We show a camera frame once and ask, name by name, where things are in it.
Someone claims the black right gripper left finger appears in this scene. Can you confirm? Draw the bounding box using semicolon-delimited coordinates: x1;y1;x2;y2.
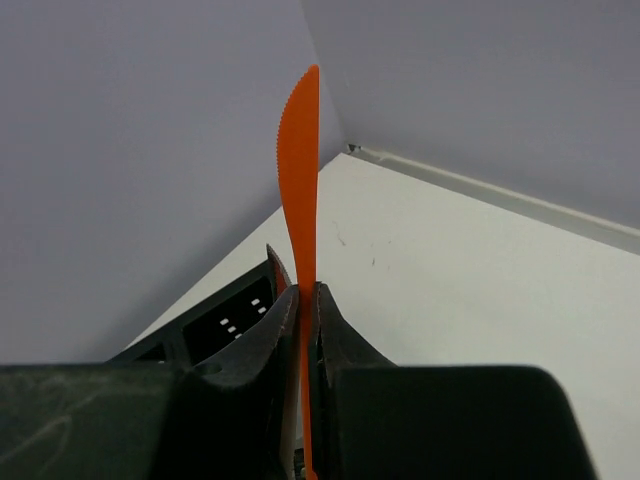
1;287;299;479

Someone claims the black slotted container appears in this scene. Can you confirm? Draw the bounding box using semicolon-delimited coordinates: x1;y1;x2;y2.
107;260;276;368

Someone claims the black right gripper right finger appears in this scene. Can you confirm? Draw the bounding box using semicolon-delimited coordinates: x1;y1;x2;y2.
312;283;596;479

